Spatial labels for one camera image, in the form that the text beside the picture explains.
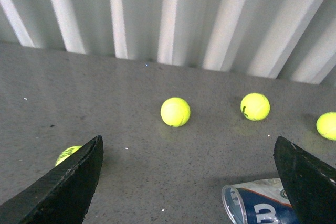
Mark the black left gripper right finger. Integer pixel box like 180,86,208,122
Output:
274,136,335,223

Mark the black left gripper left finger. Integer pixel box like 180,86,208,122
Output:
1,135,103,223

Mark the blue white tennis ball can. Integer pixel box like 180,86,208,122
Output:
222,178,299,224

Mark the yellow tennis ball near left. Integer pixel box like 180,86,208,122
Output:
55,145,82,166

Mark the yellow tennis ball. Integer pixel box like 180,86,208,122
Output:
55,145,82,166
160,97,191,127
316,112,336,141
240,93,270,121

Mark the yellow tennis ball far right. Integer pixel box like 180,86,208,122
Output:
316,112,336,141

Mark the yellow tennis ball centre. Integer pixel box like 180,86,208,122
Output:
160,97,191,127

